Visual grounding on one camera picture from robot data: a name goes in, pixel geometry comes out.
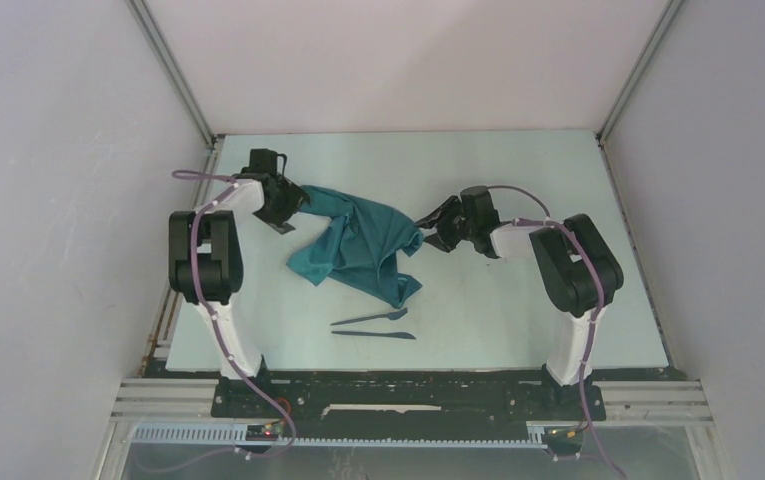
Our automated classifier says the teal cloth napkin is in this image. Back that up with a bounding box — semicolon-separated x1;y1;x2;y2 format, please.
287;185;424;308

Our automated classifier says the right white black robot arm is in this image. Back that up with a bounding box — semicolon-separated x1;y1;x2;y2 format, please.
415;185;624;418

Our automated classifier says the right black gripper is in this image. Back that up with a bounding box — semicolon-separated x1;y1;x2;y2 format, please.
414;194;477;253

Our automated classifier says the white slotted cable duct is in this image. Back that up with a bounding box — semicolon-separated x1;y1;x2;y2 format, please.
130;422;560;449

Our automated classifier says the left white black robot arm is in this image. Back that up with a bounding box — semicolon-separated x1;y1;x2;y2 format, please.
168;148;310;417

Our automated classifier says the aluminium frame extrusion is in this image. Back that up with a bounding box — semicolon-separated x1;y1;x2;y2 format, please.
91;378;218;479

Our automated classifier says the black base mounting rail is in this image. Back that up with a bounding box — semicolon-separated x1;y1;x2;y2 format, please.
211;369;606;440

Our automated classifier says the dark plastic knife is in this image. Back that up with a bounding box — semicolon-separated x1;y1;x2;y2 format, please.
332;330;416;340

